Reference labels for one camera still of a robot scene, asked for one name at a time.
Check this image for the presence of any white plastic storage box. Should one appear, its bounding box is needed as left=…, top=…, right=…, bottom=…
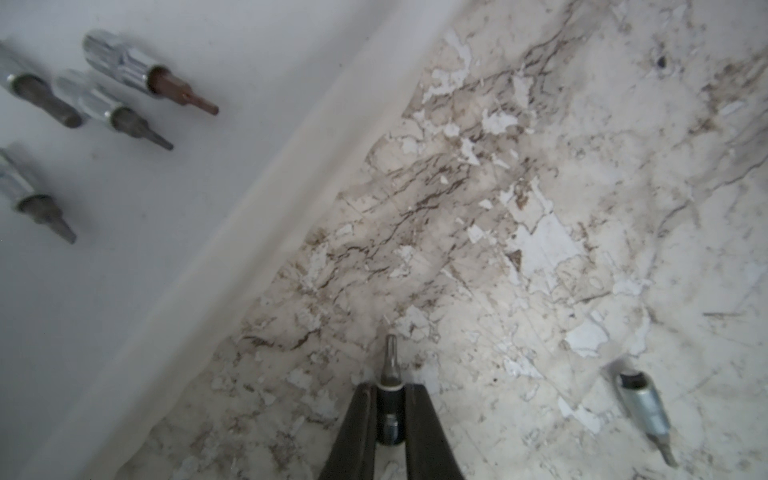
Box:
left=1, top=1, right=464, bottom=479

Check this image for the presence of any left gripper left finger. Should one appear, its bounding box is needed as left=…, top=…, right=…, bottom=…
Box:
left=319, top=383, right=377, bottom=480

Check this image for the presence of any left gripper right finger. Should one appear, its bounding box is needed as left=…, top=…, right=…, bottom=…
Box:
left=405, top=384, right=465, bottom=480

